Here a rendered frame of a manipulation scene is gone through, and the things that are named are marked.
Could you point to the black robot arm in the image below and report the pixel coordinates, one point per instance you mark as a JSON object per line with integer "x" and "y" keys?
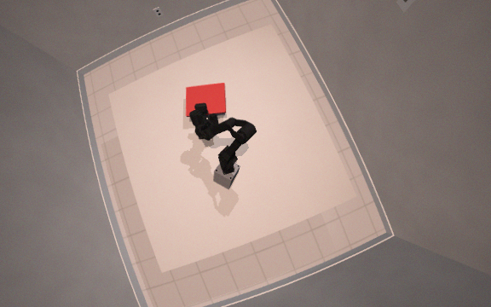
{"x": 243, "y": 135}

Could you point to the red rectangular panel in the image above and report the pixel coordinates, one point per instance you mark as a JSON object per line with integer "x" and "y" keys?
{"x": 211, "y": 94}

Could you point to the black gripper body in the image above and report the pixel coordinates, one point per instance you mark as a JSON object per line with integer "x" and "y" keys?
{"x": 202, "y": 107}

